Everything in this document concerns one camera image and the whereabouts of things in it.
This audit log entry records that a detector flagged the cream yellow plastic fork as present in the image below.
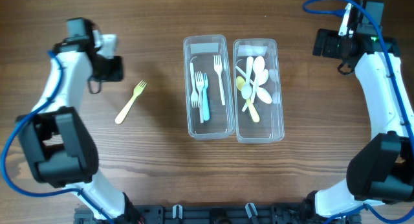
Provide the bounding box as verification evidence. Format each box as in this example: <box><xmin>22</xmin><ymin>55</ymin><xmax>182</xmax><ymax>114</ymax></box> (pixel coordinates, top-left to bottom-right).
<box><xmin>114</xmin><ymin>80</ymin><xmax>147</xmax><ymax>124</ymax></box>

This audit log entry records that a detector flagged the large white plastic spoon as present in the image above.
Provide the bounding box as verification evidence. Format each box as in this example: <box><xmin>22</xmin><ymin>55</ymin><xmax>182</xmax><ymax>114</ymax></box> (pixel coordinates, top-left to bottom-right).
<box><xmin>250</xmin><ymin>56</ymin><xmax>265</xmax><ymax>103</ymax></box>

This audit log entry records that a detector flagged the white upside-down plastic spoon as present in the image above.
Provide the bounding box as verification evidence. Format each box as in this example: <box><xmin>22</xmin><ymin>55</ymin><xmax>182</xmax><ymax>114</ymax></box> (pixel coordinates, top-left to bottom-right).
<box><xmin>235</xmin><ymin>65</ymin><xmax>273</xmax><ymax>105</ymax></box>

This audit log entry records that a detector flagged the white upside-down plastic fork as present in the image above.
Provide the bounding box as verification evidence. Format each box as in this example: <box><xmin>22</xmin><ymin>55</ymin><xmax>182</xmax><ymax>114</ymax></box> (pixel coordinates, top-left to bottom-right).
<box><xmin>190</xmin><ymin>62</ymin><xmax>199</xmax><ymax>108</ymax></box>

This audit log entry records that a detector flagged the white thick-handled plastic spoon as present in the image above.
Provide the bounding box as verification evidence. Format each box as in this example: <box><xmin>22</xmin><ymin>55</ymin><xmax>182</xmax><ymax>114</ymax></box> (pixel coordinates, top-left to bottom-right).
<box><xmin>241</xmin><ymin>56</ymin><xmax>254</xmax><ymax>100</ymax></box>

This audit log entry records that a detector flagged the yellow plastic spoon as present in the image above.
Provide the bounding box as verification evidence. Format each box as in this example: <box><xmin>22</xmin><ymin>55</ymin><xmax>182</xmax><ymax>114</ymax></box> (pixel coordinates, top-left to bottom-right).
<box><xmin>236</xmin><ymin>76</ymin><xmax>260</xmax><ymax>122</ymax></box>

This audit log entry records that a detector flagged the light blue plastic fork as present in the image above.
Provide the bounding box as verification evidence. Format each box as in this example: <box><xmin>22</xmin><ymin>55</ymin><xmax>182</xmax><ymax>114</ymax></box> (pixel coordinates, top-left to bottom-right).
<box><xmin>202</xmin><ymin>73</ymin><xmax>210</xmax><ymax>121</ymax></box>

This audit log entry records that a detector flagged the white long plastic fork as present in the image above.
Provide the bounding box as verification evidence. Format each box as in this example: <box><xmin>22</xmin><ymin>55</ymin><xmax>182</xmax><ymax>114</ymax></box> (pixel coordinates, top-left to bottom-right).
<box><xmin>213</xmin><ymin>54</ymin><xmax>226</xmax><ymax>106</ymax></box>

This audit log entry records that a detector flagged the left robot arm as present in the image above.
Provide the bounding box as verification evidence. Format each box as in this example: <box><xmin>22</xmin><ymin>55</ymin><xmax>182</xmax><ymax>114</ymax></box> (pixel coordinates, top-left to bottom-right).
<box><xmin>14</xmin><ymin>17</ymin><xmax>142</xmax><ymax>223</ymax></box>

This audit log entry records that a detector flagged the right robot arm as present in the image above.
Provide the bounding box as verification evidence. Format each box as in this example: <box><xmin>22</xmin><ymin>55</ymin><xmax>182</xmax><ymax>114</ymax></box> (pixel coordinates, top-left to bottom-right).
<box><xmin>300</xmin><ymin>0</ymin><xmax>413</xmax><ymax>223</ymax></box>

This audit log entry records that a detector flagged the left clear plastic container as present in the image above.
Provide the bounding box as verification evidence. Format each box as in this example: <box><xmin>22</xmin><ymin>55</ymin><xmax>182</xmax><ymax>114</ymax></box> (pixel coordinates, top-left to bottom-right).
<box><xmin>183</xmin><ymin>35</ymin><xmax>235</xmax><ymax>140</ymax></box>

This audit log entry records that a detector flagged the clear plastic container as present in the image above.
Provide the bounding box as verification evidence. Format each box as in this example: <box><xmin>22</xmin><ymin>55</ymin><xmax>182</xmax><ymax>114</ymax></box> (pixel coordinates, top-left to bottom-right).
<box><xmin>233</xmin><ymin>38</ymin><xmax>285</xmax><ymax>144</ymax></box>
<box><xmin>183</xmin><ymin>35</ymin><xmax>235</xmax><ymax>140</ymax></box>

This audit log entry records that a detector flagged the right clear plastic container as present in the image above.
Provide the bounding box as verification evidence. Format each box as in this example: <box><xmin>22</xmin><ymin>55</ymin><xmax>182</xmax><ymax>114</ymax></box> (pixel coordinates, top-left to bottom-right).
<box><xmin>233</xmin><ymin>38</ymin><xmax>285</xmax><ymax>144</ymax></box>

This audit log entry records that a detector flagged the left blue cable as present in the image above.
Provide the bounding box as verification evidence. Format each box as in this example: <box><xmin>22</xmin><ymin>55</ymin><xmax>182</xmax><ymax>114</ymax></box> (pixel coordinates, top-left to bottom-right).
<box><xmin>0</xmin><ymin>50</ymin><xmax>114</xmax><ymax>224</ymax></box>

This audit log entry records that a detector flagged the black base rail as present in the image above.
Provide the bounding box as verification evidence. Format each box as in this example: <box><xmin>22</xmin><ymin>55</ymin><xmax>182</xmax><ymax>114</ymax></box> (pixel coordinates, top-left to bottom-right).
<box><xmin>73</xmin><ymin>203</ymin><xmax>362</xmax><ymax>224</ymax></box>

